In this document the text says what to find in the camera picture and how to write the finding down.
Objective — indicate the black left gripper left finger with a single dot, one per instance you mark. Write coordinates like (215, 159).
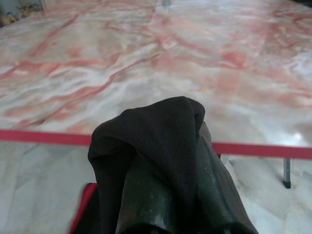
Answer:
(146, 207)

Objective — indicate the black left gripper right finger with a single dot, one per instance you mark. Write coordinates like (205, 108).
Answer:
(219, 200)

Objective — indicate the black jacket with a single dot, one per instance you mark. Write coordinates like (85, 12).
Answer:
(158, 126)

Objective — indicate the pink marble table red edge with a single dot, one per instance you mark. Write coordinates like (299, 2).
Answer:
(146, 61)

